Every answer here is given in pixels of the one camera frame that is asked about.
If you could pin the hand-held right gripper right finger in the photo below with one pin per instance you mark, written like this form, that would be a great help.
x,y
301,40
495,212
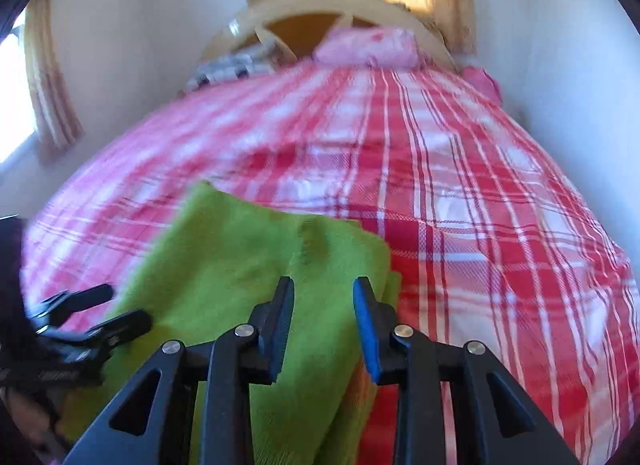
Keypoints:
x,y
367,330

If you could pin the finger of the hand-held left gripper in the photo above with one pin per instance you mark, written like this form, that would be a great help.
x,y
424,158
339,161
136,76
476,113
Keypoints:
x,y
122,326
80,300

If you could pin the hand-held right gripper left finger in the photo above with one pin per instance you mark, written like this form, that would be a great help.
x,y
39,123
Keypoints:
x,y
281,330

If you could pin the green knitted striped sweater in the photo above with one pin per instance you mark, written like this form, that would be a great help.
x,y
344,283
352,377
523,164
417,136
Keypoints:
x,y
225,255

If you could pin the red plaid bedspread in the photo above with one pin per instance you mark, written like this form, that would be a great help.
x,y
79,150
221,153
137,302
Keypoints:
x,y
450,185

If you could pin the window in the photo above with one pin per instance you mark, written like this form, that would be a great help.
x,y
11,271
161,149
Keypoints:
x,y
15,90

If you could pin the grey patterned pillow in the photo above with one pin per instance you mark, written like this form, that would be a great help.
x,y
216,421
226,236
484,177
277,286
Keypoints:
x,y
230,67

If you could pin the small pink cloth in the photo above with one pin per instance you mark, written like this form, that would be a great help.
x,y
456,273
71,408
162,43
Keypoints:
x,y
482,82

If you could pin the pink floral pillow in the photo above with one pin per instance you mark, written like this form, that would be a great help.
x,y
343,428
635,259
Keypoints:
x,y
370,47

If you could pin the cream wooden headboard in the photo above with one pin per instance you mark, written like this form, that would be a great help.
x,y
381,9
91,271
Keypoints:
x,y
300,20

